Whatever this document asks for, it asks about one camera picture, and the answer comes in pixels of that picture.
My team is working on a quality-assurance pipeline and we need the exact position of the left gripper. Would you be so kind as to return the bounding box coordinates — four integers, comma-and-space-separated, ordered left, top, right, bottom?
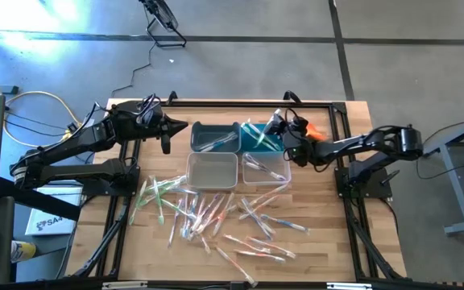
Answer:
134, 96, 189, 155

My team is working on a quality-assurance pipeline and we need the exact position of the orange bin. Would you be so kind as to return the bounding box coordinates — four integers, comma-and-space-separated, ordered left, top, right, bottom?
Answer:
304, 122, 329, 143

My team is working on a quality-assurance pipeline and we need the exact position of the dark slate plastic bin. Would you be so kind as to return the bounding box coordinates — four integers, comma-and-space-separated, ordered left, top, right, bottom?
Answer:
190, 121, 242, 153

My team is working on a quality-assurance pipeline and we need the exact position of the teal plastic bin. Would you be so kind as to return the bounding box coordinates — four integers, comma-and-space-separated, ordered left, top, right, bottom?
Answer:
239, 122, 286, 153

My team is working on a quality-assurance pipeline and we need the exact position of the orange toothbrush in clear wrapper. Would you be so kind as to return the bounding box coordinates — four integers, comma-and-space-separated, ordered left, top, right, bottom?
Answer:
233, 248, 288, 264
214, 245, 259, 288
238, 183, 290, 221
210, 191, 236, 238
190, 193, 222, 234
222, 233, 272, 255
197, 232, 213, 255
246, 234, 297, 259

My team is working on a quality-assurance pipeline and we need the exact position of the clear plastic bin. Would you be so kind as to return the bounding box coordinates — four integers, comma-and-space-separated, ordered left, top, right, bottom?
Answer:
241, 151, 292, 187

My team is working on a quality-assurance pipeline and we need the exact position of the grey translucent plastic bin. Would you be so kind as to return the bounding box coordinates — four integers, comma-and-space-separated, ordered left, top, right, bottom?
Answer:
185, 151, 239, 191

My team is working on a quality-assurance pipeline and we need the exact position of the black floor fan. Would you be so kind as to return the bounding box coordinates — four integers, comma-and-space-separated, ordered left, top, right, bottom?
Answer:
138, 0, 188, 49

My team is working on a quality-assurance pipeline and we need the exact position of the black diagonal bar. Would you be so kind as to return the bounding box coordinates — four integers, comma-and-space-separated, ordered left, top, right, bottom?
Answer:
0, 176, 83, 222

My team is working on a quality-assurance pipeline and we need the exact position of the white printed box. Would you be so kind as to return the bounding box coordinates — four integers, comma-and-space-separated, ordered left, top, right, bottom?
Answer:
24, 186, 84, 237

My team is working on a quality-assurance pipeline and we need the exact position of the yellow can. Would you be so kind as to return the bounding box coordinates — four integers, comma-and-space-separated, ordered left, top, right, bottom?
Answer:
10, 239, 38, 263

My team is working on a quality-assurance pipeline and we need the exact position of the black floor cable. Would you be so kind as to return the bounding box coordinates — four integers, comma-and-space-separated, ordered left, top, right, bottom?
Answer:
83, 39, 155, 122

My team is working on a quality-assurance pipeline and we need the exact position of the yellow cable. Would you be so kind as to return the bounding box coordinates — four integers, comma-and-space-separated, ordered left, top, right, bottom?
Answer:
2, 90, 87, 148

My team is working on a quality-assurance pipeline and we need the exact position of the white bracket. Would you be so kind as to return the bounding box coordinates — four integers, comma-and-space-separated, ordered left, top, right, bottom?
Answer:
101, 281, 149, 290
325, 282, 373, 290

